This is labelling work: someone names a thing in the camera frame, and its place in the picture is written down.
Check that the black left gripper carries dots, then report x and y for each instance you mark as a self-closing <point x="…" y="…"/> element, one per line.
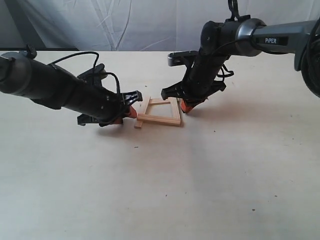
<point x="98" y="105"/>

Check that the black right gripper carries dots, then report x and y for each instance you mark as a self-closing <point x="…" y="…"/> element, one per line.
<point x="198" y="82"/>

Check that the plain wood bar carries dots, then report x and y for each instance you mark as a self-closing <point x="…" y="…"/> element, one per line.
<point x="142" y="110"/>

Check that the grooved wood bar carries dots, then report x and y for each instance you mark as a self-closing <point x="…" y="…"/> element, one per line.
<point x="159" y="119"/>

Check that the wood bar with magnet dots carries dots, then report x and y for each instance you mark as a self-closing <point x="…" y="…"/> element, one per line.
<point x="159" y="101"/>

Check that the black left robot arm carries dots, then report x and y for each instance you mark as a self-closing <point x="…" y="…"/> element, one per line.
<point x="44" y="84"/>

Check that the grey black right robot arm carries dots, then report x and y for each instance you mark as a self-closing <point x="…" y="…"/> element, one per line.
<point x="247" y="37"/>

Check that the white backdrop cloth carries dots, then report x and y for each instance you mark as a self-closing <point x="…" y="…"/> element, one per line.
<point x="107" y="25"/>

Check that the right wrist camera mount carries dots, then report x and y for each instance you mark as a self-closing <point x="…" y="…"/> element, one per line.
<point x="181" y="58"/>

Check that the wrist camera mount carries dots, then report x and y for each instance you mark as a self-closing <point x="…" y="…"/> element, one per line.
<point x="94" y="76"/>
<point x="181" y="58"/>

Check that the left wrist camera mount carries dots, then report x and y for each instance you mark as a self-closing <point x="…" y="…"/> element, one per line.
<point x="94" y="76"/>

